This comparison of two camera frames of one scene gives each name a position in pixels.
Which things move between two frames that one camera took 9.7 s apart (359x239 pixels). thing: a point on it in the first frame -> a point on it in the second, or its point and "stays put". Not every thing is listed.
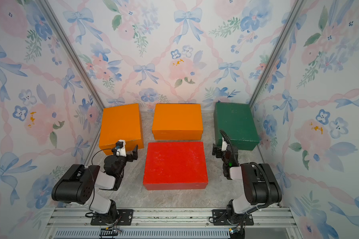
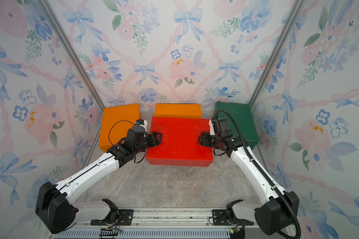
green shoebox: [236, 120] stays put
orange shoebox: [121, 123] stays put
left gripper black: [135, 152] -> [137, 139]
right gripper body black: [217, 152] -> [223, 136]
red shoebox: [175, 166] -> [179, 144]
